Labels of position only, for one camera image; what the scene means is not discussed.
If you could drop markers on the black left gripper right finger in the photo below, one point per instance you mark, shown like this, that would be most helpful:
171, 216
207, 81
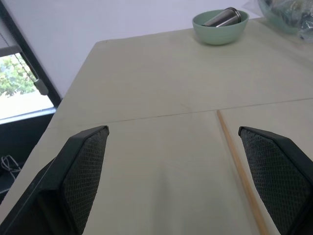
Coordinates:
276, 176

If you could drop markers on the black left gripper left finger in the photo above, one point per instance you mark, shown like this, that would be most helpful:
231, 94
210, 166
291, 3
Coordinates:
73, 176

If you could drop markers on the wooden chopstick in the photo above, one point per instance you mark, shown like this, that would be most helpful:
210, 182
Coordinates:
238, 171

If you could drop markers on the mint green bowl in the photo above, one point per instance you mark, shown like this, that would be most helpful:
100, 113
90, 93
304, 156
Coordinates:
220, 28

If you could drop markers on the clear plastic bag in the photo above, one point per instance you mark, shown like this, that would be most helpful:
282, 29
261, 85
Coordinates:
284, 17

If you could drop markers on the stainless steel cylinder container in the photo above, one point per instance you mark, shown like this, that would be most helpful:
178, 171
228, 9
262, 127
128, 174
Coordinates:
223, 18

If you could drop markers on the black window frame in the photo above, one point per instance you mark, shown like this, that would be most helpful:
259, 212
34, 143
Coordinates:
27, 73

